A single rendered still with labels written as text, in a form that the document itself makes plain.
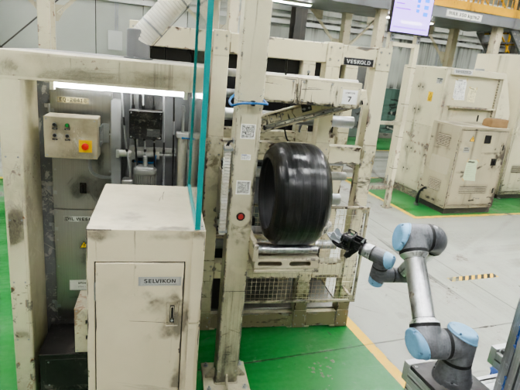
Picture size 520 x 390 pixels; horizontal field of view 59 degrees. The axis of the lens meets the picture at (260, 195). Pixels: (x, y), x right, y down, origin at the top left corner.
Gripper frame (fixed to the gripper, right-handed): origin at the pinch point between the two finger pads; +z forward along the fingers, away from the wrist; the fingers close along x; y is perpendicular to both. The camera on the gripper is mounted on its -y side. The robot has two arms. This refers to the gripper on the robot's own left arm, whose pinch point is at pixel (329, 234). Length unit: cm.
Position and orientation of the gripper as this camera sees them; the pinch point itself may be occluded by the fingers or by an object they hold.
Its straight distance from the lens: 238.7
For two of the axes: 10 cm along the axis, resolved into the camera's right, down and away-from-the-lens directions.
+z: -7.7, -3.7, 5.2
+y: -0.2, -8.0, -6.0
